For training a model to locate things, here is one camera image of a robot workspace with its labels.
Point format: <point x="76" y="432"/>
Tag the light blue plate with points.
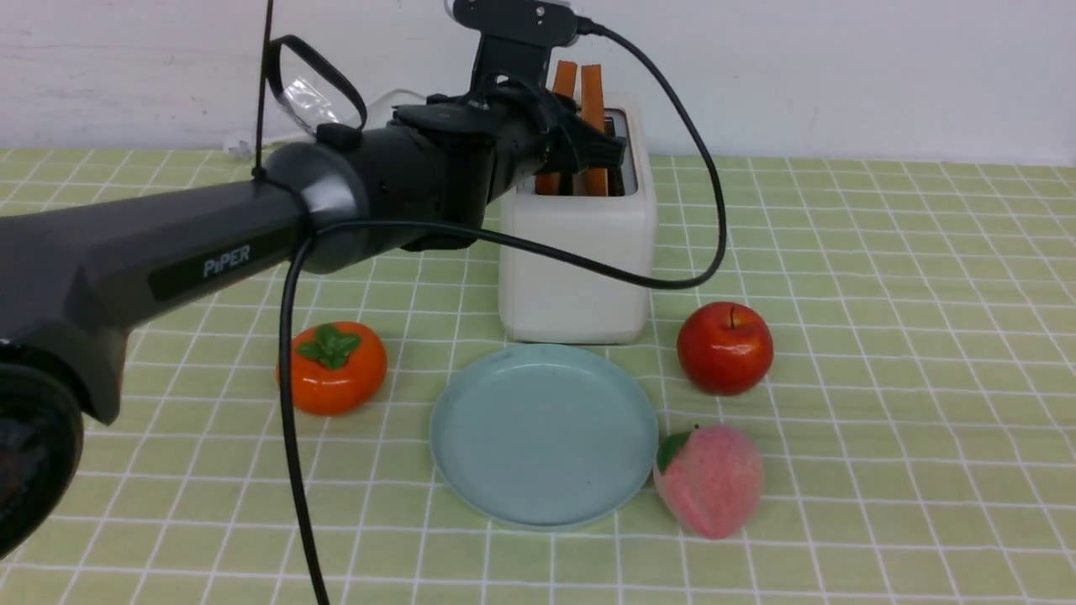
<point x="544" y="437"/>

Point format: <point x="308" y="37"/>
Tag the toast slice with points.
<point x="560" y="183"/>
<point x="592" y="112"/>

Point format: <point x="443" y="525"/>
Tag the red apple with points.
<point x="725" y="348"/>

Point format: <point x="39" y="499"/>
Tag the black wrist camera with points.
<point x="516" y="37"/>

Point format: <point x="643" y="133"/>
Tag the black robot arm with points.
<point x="77" y="281"/>

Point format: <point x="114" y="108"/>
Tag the pink peach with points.
<point x="711" y="479"/>

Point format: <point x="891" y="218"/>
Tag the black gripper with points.
<point x="509" y="129"/>

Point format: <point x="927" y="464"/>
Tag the orange persimmon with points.
<point x="336" y="368"/>

